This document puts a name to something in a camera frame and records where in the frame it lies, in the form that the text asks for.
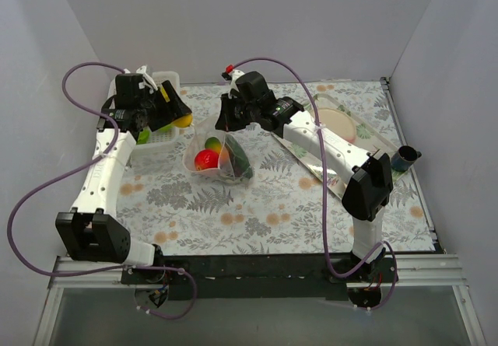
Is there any floral table mat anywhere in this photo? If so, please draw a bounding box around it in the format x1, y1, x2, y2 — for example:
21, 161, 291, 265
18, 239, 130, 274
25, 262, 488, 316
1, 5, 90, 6
117, 81, 435, 255

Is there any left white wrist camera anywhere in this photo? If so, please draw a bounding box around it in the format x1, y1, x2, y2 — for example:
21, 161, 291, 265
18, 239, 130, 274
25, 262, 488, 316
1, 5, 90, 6
135, 65, 159, 91

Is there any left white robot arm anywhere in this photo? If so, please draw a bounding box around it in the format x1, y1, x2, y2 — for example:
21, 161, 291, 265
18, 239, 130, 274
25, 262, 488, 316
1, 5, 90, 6
55, 66, 191, 284

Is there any floral rectangular tray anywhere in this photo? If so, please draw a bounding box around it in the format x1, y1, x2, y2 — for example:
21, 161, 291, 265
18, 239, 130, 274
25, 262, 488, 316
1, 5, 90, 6
277, 93, 398, 198

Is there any white plastic basket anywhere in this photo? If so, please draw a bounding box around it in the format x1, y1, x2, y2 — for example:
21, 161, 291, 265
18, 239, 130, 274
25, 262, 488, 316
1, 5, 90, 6
109, 72, 180, 155

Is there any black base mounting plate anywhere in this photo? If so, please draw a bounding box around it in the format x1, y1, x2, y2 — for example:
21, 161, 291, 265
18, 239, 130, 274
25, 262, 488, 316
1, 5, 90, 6
120, 252, 402, 302

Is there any dark blue mug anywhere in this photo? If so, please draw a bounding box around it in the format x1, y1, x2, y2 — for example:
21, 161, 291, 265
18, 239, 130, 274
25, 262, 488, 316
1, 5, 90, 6
391, 145, 422, 173

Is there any beige pink round plate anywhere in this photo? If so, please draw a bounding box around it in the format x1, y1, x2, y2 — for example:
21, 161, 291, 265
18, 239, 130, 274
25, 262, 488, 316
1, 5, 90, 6
318, 108, 356, 144

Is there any yellow lemon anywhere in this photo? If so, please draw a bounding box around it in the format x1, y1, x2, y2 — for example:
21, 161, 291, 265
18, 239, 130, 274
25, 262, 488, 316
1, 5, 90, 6
172, 114, 193, 128

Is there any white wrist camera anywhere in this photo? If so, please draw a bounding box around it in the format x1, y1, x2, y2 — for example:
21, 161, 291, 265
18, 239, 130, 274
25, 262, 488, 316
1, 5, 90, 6
221, 65, 244, 96
135, 65, 159, 91

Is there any clear zip top bag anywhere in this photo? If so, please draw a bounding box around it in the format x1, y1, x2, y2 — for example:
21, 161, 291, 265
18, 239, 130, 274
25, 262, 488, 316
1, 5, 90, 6
183, 115, 254, 183

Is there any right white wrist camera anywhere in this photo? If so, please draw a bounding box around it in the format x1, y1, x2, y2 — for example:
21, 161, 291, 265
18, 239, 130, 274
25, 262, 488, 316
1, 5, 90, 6
221, 65, 244, 96

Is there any red apple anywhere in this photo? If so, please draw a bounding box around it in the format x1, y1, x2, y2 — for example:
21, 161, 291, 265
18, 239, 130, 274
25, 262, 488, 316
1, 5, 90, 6
194, 149, 219, 171

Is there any orange green mango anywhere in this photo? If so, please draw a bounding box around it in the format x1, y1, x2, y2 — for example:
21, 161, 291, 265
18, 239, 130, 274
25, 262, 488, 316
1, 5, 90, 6
205, 137, 230, 163

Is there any aluminium frame rail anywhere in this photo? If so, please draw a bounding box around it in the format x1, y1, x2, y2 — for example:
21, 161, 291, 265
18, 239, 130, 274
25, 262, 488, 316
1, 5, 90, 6
50, 253, 467, 288

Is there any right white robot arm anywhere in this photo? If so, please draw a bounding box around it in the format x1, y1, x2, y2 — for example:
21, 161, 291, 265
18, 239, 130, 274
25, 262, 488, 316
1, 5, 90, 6
215, 68, 393, 282

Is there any green cucumber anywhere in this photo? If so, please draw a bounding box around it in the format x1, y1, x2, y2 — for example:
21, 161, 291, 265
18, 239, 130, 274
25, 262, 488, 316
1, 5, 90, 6
225, 135, 254, 180

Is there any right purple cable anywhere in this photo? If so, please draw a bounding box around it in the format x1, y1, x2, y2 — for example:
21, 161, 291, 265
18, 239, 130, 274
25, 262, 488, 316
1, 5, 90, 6
233, 57, 400, 311

